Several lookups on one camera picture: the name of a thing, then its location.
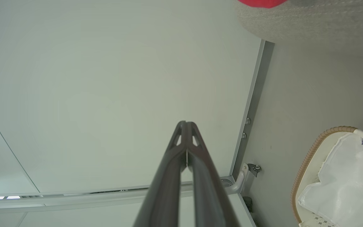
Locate grey metal partition frame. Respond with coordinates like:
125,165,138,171
0,39,275,227

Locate small dark metal bracket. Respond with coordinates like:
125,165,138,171
248,163,262,178

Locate white woven laundry basket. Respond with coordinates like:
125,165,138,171
291,126,363,227

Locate white basket liner cloth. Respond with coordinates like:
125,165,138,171
297,132,363,227

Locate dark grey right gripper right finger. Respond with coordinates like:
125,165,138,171
187,121,240,227

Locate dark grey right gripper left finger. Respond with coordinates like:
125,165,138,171
133,121,187,227

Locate red and white jersey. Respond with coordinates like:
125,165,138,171
237,0,290,9

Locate grey fabric sofa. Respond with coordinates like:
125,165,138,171
233,0,363,48

